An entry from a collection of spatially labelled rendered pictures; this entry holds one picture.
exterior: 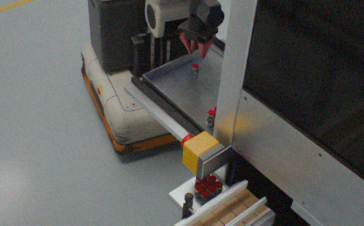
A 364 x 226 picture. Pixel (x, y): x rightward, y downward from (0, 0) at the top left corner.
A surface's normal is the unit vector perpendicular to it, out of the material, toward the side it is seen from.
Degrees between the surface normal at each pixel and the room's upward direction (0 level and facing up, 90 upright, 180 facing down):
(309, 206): 90
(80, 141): 0
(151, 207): 0
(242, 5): 90
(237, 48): 90
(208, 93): 0
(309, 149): 90
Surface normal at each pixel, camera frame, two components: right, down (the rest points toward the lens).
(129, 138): 0.39, 0.64
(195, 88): 0.06, -0.73
